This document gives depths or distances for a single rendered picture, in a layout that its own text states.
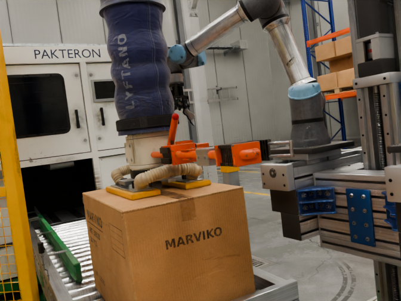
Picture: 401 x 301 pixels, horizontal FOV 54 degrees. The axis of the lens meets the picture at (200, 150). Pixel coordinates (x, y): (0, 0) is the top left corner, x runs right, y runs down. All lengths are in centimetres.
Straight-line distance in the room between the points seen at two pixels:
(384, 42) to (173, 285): 100
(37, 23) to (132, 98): 915
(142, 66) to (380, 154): 85
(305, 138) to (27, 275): 124
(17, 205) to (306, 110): 120
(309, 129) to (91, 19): 963
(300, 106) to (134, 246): 76
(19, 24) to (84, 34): 149
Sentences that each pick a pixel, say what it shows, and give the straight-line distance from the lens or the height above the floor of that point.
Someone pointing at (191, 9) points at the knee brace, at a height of 245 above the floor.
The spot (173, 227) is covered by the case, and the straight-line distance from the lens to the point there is 117.
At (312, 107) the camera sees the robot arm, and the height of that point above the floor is 118.
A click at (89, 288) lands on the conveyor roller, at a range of 181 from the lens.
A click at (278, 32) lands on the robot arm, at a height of 149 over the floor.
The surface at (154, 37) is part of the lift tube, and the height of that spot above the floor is 148.
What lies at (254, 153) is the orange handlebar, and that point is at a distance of 87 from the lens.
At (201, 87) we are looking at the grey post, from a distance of 440.
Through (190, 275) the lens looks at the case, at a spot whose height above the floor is 72.
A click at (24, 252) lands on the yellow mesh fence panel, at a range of 182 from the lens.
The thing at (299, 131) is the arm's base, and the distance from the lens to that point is 147.
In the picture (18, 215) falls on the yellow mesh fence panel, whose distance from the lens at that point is 179.
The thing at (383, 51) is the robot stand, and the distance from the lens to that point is 141.
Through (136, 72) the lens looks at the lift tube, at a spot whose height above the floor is 136.
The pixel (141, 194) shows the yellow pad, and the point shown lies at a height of 96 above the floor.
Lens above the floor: 115
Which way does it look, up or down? 3 degrees down
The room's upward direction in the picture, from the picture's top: 7 degrees counter-clockwise
